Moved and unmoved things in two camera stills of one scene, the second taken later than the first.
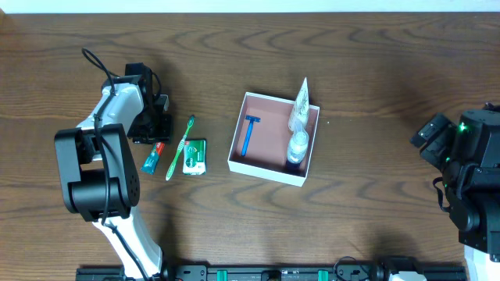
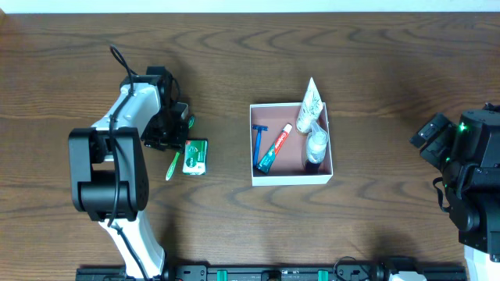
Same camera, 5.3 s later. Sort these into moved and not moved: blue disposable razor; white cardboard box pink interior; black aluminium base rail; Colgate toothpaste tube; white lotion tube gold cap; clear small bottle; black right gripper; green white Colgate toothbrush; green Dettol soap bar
Moved: clear small bottle; white lotion tube gold cap; white cardboard box pink interior; blue disposable razor; Colgate toothpaste tube
Not moved: black aluminium base rail; black right gripper; green Dettol soap bar; green white Colgate toothbrush
